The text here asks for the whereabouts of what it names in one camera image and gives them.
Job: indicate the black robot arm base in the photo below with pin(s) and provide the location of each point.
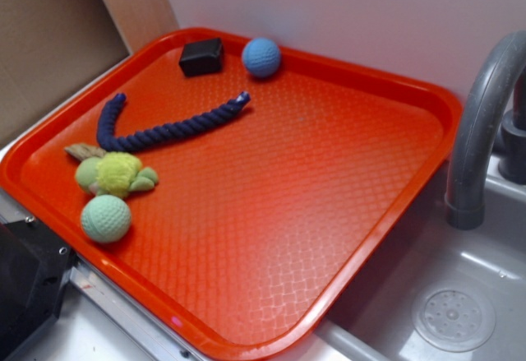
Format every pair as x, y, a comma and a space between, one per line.
35, 269

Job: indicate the blue dimpled ball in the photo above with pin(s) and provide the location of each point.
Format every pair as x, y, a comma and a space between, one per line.
261, 57

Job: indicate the green dimpled ball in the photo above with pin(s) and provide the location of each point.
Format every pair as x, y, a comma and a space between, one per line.
106, 219

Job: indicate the orange plastic tray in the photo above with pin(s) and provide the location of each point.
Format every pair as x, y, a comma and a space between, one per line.
256, 227

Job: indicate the black rectangular block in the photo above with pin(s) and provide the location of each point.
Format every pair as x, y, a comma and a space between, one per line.
202, 57

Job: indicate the green plush turtle toy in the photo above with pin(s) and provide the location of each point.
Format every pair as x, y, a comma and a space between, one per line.
110, 173

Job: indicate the grey plastic sink basin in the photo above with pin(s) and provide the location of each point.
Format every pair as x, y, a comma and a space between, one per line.
372, 320

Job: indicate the grey plastic faucet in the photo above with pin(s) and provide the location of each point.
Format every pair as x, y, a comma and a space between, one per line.
494, 114

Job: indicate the brown cardboard panel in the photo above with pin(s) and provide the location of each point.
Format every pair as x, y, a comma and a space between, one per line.
52, 48

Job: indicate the round grey sink drain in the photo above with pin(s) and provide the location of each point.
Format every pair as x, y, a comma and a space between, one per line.
453, 319

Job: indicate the dark blue rope toy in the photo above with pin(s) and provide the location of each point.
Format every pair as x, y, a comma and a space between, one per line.
178, 131

